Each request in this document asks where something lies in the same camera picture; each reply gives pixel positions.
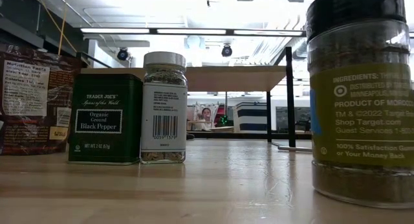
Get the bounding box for thin metal rod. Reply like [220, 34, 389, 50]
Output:
[278, 146, 313, 153]

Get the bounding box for green black pepper tin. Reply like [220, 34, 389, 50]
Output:
[68, 73, 144, 166]

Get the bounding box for red background object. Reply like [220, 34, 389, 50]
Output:
[215, 104, 226, 124]

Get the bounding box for black chalkboard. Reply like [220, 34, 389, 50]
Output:
[276, 106, 311, 131]

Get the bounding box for white label seasoning jar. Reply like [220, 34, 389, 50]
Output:
[140, 51, 188, 164]

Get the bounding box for yellow hanging cable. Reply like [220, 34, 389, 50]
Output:
[35, 0, 78, 56]

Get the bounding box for black table edge trim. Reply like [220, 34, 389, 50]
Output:
[186, 130, 313, 140]

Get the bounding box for overhead light bar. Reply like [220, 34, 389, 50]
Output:
[80, 27, 307, 37]

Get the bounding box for person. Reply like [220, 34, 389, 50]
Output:
[199, 107, 213, 128]

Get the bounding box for striped storage bin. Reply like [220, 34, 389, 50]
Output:
[232, 102, 271, 133]

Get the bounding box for green label thyme jar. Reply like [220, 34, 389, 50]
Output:
[305, 0, 414, 209]

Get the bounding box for brown spice pouch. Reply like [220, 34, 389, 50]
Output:
[0, 44, 82, 156]

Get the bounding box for black frame wooden shelf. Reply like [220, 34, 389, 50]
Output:
[76, 46, 297, 149]

